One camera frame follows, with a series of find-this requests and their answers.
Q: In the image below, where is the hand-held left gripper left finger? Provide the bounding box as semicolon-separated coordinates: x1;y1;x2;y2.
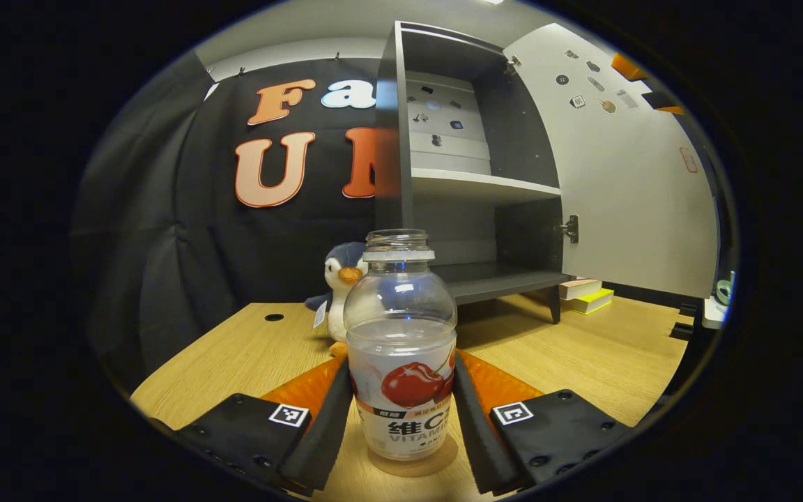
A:
147;359;355;497

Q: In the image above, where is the black backdrop cloth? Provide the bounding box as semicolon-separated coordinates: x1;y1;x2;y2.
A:
70;50;723;391

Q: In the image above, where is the yellow book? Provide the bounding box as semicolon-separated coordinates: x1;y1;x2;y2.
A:
566;288;615;315

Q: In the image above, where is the grey cabinet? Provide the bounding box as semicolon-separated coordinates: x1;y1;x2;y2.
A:
374;21;573;325

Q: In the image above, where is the red book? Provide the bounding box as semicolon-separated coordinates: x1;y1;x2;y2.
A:
559;279;604;301

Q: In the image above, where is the white cabinet door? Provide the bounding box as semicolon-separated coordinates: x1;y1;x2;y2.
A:
503;23;719;299

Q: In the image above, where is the penguin plush toy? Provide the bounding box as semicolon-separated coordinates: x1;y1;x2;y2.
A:
304;242;369;358

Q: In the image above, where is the clear bottle red label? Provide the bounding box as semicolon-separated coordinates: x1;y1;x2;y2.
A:
343;229;458;462

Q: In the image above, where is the white object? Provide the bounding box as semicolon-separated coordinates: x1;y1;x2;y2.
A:
702;296;729;330

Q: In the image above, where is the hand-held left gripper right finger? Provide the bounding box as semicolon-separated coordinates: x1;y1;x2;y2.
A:
452;349;632;497

